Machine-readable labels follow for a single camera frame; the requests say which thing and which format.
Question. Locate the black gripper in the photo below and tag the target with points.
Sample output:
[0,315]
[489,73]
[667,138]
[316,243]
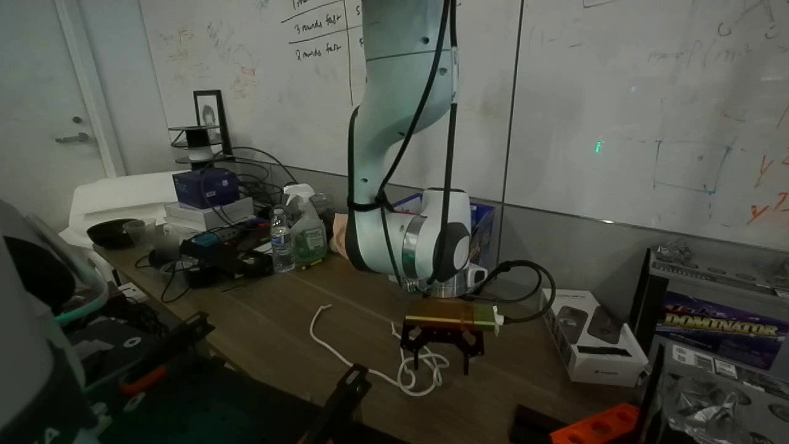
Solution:
[421,336]

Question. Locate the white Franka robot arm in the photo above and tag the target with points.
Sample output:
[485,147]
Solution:
[410,85]

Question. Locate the blue cardboard box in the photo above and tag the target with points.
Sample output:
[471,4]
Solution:
[482,225]

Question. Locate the white product box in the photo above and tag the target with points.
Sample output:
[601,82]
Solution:
[590,343]

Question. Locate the grey battery box rear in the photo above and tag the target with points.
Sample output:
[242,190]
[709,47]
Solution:
[717,306]

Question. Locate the blue small box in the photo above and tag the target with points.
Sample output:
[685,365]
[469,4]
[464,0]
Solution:
[205,186]

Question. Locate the pink cloth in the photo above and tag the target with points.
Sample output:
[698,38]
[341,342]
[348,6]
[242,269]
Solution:
[339,237]

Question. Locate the clear spray bottle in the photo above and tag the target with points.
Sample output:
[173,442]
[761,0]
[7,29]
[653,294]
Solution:
[307,228]

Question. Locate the orange black power strip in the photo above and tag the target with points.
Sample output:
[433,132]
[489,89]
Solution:
[612,426]

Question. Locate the plastic water bottle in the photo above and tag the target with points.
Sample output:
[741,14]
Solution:
[283,243]

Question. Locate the white foam tray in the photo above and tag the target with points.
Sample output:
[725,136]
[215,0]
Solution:
[150,199]

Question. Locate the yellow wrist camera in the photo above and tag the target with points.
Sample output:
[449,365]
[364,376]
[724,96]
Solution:
[454,315]

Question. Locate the whiteboard on wall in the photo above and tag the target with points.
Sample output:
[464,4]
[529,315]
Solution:
[667,115]

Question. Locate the black picture frame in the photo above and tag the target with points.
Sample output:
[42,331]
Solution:
[212,120]

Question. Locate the door handle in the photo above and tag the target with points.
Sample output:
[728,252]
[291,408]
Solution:
[80,133]

